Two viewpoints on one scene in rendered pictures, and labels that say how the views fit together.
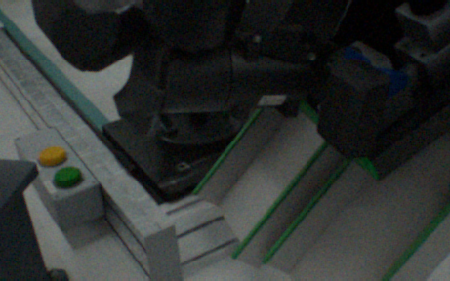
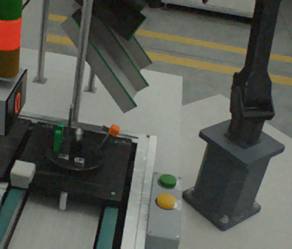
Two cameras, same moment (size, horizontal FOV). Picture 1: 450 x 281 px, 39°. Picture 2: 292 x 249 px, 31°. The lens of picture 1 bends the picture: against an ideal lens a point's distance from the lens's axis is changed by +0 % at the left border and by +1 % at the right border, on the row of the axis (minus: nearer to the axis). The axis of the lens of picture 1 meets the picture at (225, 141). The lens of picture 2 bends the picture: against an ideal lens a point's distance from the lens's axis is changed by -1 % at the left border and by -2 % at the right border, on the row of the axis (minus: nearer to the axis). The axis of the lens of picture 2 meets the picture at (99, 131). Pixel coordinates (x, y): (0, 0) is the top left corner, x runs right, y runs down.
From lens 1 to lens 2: 1.75 m
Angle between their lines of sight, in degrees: 108
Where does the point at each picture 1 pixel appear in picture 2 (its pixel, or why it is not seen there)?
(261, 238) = (138, 77)
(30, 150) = (175, 219)
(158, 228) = (146, 138)
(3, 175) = (217, 133)
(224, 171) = (123, 94)
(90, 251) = not seen: hidden behind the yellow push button
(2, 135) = not seen: outside the picture
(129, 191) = (143, 158)
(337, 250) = not seen: hidden behind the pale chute
